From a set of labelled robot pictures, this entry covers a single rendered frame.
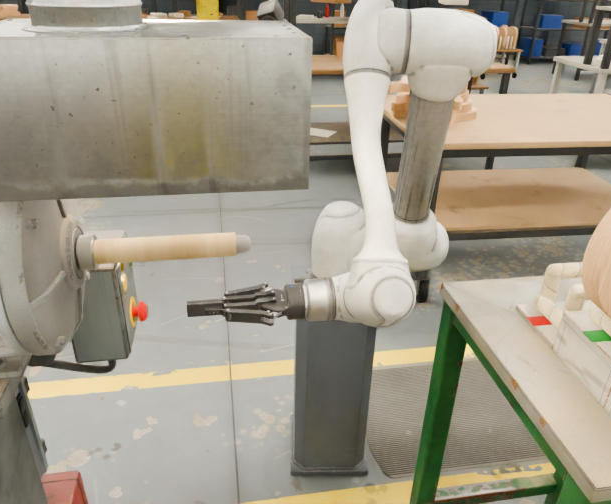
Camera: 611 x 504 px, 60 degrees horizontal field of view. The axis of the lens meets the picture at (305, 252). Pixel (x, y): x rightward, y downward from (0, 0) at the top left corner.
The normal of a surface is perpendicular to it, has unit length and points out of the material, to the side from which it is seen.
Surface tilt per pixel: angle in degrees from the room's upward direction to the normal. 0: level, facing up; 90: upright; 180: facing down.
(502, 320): 0
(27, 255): 78
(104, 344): 90
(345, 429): 90
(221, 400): 0
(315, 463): 90
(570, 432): 0
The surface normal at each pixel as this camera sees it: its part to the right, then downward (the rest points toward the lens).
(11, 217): 0.13, -0.34
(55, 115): 0.16, 0.47
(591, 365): -0.99, 0.05
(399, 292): 0.13, 0.09
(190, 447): 0.02, -0.88
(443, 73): -0.05, 0.77
